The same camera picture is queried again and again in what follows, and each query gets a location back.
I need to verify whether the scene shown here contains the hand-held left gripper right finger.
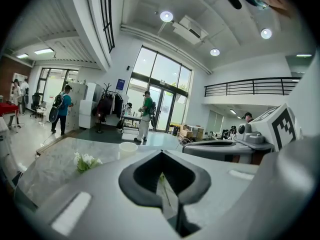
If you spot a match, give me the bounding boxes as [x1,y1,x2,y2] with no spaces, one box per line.
[162,149,260,238]

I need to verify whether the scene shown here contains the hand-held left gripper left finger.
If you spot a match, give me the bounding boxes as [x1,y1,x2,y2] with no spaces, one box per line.
[34,149,184,240]

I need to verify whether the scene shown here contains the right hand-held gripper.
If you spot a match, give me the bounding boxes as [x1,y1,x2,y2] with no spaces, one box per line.
[182,103,300,165]

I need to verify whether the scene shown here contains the white flowers bunch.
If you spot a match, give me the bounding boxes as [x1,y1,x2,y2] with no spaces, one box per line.
[73,151,173,208]

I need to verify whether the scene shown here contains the cream vase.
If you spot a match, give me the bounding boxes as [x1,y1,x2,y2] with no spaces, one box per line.
[119,141,139,160]

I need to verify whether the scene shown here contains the pile of cardboard boxes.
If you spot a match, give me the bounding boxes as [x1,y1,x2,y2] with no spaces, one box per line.
[179,124,205,138]

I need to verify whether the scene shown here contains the grey marble table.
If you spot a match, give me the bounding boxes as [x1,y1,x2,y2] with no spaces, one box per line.
[14,136,186,217]

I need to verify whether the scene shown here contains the black mezzanine railing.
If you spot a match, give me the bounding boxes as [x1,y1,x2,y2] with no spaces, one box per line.
[204,76,302,98]
[97,0,116,54]

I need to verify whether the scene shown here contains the white side table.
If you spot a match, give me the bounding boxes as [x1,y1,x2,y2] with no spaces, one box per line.
[121,102,145,135]

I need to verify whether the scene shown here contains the white cabinet stack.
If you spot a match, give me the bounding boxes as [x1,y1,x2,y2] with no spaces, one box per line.
[78,82,104,130]

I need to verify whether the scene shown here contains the black coat rack with clothes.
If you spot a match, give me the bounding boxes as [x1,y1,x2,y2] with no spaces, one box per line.
[95,82,130,134]

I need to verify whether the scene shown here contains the large glass entrance window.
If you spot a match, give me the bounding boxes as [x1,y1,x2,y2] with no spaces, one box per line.
[125,45,193,133]

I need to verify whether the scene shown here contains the grey metal locker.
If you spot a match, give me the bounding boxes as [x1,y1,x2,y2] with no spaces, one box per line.
[65,81,89,132]

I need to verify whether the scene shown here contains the black office chair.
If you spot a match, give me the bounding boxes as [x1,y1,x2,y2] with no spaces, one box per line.
[29,92,43,119]

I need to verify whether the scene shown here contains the white ceiling air conditioner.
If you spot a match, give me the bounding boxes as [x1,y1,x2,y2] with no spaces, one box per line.
[172,15,210,45]

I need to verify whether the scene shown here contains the black wire basket stand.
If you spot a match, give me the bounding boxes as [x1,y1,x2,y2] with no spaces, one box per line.
[175,130,199,150]

